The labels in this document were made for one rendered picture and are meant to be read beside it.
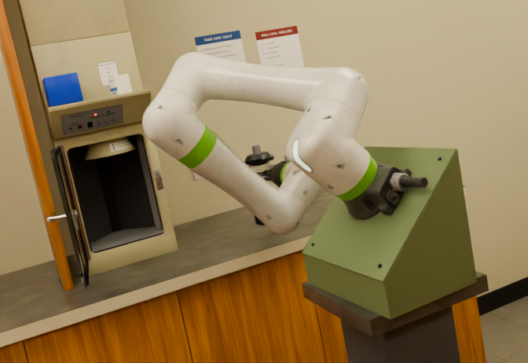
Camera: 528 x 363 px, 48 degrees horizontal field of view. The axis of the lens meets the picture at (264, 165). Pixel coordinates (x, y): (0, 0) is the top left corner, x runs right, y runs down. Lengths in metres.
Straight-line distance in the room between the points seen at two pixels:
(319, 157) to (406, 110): 1.81
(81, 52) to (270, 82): 0.80
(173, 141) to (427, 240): 0.64
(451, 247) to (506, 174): 2.18
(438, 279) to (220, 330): 0.85
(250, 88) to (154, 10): 1.15
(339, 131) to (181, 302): 0.84
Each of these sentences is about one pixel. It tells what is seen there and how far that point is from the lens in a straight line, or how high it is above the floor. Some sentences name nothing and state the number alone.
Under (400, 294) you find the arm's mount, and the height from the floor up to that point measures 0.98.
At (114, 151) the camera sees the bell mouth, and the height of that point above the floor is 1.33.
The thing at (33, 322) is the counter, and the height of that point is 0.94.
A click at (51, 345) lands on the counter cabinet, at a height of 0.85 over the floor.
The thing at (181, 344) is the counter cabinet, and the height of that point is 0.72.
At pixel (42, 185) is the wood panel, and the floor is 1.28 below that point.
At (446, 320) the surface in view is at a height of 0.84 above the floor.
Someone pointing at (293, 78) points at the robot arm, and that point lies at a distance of 1.43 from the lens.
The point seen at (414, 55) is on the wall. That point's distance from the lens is 3.11.
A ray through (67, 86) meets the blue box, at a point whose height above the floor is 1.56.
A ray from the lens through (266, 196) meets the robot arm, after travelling 1.61.
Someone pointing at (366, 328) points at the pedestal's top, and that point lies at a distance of 1.32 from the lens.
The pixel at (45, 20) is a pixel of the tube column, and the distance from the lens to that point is 2.06.
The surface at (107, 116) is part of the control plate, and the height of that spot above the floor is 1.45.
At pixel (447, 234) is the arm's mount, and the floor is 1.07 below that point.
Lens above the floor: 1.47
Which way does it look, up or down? 8 degrees down
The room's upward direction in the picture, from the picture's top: 11 degrees counter-clockwise
